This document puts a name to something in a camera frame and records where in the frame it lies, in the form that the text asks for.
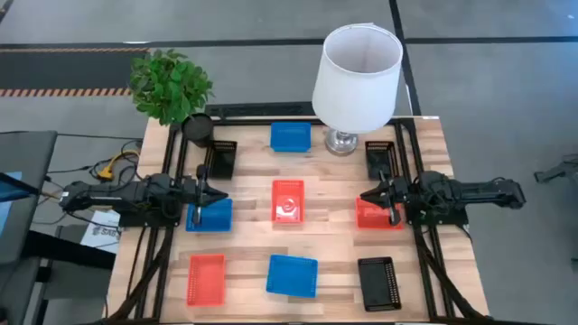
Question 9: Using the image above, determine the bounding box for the red plastic basket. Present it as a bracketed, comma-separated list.
[186, 253, 228, 308]
[355, 196, 404, 231]
[271, 179, 306, 225]

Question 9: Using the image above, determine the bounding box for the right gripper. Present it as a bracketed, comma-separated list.
[359, 170, 410, 228]

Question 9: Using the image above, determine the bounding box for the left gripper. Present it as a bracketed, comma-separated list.
[182, 164, 229, 227]

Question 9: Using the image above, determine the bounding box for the black plastic basket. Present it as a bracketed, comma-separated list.
[207, 140, 238, 181]
[364, 140, 401, 181]
[357, 255, 404, 313]

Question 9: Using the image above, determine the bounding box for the yellow connector cable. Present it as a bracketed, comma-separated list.
[89, 150, 142, 182]

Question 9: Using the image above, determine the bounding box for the white shade table lamp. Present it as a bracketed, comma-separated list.
[311, 23, 405, 157]

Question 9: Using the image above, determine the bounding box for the blue plastic basket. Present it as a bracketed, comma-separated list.
[265, 254, 320, 300]
[185, 198, 234, 234]
[269, 121, 313, 153]

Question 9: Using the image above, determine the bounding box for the black aluminium table frame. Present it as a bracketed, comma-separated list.
[107, 116, 491, 325]

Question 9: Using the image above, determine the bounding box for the blue screen laptop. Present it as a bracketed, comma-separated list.
[0, 170, 40, 204]

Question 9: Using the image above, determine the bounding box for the grey side desk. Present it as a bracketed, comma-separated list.
[0, 129, 59, 325]

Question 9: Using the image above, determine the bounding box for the green leafy artificial plant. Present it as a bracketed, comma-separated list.
[128, 48, 215, 127]

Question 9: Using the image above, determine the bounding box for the white printed paper sheet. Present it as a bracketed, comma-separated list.
[79, 209, 123, 255]

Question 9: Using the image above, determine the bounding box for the black plant pot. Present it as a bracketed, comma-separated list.
[181, 112, 215, 148]

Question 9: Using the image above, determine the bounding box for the black floor cable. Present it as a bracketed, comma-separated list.
[44, 132, 145, 182]

